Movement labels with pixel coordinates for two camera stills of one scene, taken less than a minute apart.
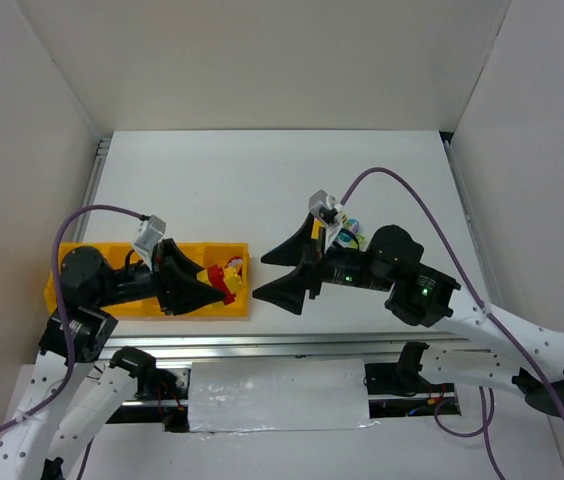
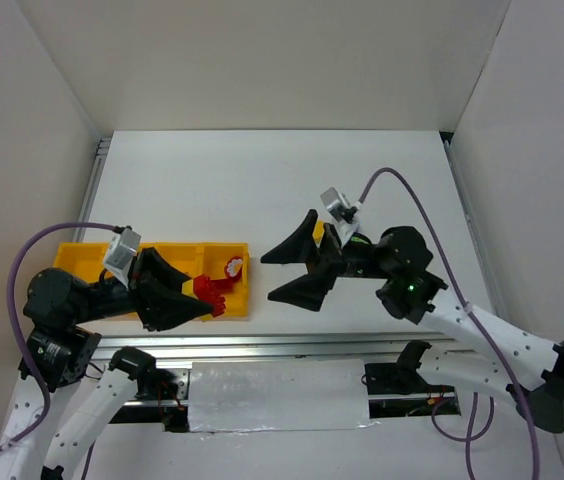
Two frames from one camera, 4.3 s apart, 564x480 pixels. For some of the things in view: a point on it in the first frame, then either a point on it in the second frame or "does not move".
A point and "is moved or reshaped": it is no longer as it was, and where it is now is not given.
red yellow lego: [227, 280] is moved or reshaped
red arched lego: [241, 265] does not move
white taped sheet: [278, 395] does not move
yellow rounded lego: [316, 227] does not move
